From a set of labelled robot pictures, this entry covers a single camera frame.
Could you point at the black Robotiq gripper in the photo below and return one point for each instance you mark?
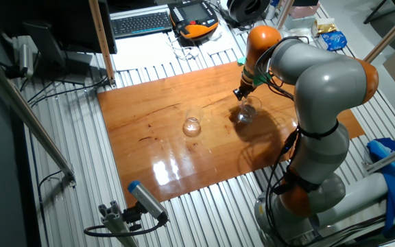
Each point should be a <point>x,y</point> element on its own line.
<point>246,88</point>

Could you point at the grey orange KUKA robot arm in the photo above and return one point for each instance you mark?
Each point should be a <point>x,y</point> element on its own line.
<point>328,85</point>

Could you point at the small white paper sheet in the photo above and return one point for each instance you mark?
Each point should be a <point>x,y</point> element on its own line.
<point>225,44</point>

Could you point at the clear glass tumbler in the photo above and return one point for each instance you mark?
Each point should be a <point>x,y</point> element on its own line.
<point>192,128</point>

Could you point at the varnished wooden board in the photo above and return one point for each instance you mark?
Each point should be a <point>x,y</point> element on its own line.
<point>170,137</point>

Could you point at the black round spool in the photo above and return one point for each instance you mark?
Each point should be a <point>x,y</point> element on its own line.
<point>247,10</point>

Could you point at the white cloth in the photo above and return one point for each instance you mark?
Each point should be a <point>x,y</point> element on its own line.
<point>298,33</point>

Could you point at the orange black teach pendant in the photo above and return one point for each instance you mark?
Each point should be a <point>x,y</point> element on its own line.
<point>194,19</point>

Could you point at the pale grey box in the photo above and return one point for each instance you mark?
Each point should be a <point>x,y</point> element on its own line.
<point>300,23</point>

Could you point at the large white paper sheet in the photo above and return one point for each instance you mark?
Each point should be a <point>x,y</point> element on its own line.
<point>142,51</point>

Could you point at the pink box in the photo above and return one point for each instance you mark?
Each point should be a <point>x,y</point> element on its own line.
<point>305,10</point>

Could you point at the gold snack bag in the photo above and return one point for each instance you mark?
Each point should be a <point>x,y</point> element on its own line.
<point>324,26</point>

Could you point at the black computer keyboard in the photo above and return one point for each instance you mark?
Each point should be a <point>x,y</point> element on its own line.
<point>141,24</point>

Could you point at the white cylinder pipe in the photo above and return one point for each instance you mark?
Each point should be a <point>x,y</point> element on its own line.
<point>355,199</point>

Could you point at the black chair leg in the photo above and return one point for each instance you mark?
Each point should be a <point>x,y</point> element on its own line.
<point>376,12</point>

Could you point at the black computer monitor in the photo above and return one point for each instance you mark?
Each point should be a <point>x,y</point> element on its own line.
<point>81,24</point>

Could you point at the aluminium frame beam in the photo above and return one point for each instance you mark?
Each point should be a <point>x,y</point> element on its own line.
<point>393,31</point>
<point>393,156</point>
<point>26,113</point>
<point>285,13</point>

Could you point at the grey camera with blue cap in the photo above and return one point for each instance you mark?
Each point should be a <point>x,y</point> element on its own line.
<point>147,200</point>

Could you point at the tan frame post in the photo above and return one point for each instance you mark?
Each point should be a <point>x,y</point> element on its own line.
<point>102,44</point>

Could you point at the aluminium profile camera mount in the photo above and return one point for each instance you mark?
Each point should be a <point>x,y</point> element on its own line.
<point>115,223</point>

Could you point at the silver cylindrical camera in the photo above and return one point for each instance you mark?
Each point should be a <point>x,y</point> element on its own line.
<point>26,58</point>

